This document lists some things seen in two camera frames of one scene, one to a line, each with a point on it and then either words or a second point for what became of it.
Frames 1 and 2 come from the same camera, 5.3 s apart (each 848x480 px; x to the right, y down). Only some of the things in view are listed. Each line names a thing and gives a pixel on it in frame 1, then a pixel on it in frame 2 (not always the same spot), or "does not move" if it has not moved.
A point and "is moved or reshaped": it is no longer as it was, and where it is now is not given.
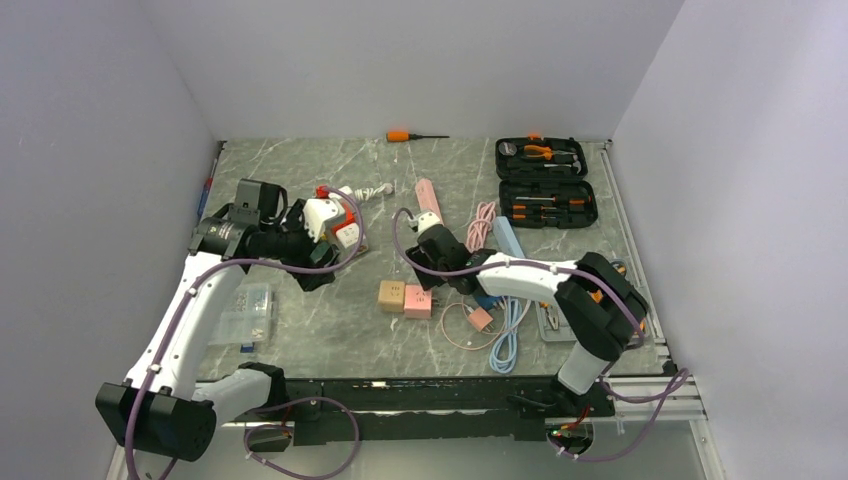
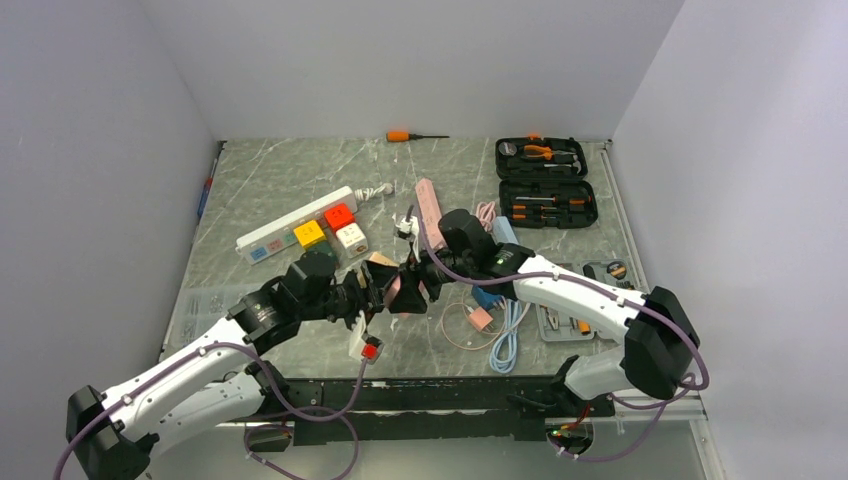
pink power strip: x=427 y=198 does not move
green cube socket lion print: x=319 y=250 does not move
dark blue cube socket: x=487 y=301 does not move
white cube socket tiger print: x=348 y=234 does not move
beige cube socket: x=391 y=295 is moved or reshaped
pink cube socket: x=417 y=302 is moved or reshaped
